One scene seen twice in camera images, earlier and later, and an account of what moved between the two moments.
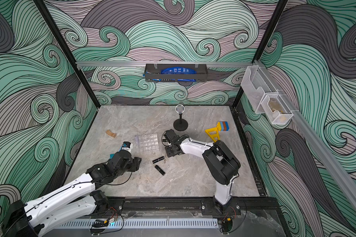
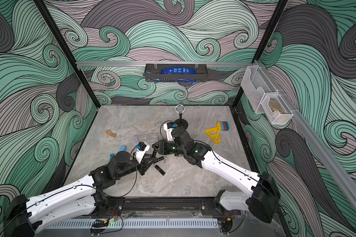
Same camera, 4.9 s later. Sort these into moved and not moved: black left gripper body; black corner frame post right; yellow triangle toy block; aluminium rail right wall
Moved: black left gripper body
Not moved: black corner frame post right; yellow triangle toy block; aluminium rail right wall
